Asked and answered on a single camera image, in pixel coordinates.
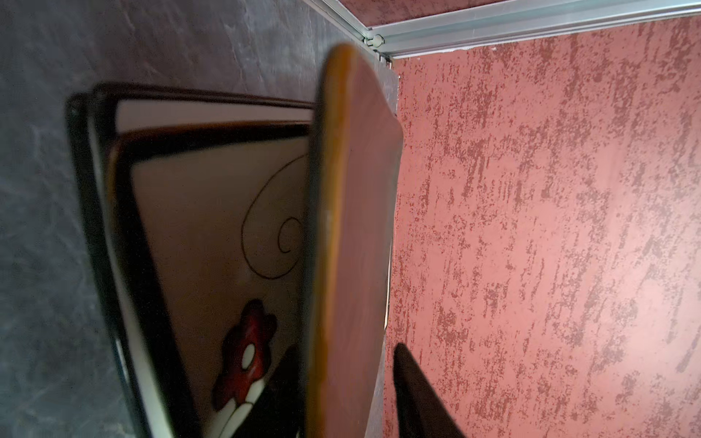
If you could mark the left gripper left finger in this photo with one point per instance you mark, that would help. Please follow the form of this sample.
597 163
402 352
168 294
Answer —
277 412

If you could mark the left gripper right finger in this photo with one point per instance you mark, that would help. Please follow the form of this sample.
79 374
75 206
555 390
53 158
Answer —
420 411

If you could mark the floral square plate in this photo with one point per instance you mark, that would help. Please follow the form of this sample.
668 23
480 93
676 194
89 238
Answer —
208 229

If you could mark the black plate yellow rim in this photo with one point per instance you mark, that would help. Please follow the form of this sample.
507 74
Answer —
356 145

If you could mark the white square plate black rim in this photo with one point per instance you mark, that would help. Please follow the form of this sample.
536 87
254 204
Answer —
77 120

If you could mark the left corner aluminium profile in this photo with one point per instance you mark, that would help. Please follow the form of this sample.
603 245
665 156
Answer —
498 23

